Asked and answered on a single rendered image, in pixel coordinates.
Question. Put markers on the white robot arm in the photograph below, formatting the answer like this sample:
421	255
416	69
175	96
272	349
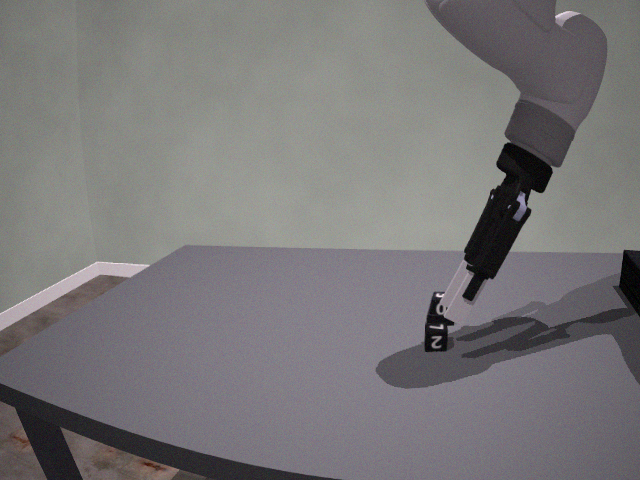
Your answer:
557	69

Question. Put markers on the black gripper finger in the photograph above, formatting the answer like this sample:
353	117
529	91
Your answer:
495	254
485	221

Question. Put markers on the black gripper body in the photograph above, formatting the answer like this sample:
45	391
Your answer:
523	171

